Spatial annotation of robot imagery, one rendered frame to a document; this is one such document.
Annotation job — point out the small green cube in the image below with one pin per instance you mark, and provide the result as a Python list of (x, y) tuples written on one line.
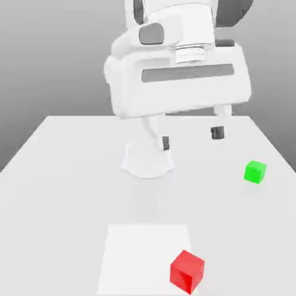
[(254, 172)]

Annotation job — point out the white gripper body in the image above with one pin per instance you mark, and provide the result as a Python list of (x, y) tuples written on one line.
[(180, 94)]

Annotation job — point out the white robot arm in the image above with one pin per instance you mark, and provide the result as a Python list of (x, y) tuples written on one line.
[(185, 23)]

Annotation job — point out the small red cube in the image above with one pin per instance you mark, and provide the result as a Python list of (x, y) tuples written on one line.
[(186, 271)]

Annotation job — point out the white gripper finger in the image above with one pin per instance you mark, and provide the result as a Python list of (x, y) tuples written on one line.
[(154, 135), (218, 132)]

